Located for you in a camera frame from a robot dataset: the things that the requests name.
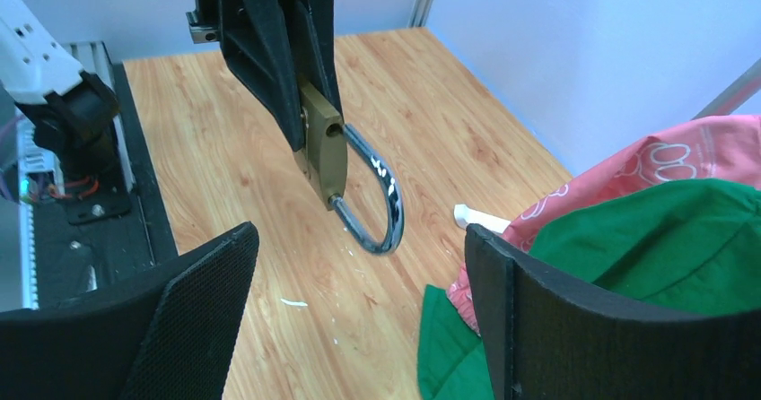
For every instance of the metal clothes rack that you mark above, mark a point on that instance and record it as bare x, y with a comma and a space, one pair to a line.
729, 100

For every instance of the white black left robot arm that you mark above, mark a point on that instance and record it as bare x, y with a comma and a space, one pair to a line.
71, 108

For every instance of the green t-shirt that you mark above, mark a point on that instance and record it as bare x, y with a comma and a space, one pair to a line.
451, 362

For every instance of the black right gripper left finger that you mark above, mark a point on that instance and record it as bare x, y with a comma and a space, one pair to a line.
166, 333

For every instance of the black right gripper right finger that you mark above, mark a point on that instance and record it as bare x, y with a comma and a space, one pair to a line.
549, 335

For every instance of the pink printed shirt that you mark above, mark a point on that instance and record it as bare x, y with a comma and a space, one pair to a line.
642, 165

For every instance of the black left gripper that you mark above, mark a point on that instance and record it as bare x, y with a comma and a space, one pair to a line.
257, 51

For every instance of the large brass padlock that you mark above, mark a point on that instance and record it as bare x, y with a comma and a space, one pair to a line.
324, 163

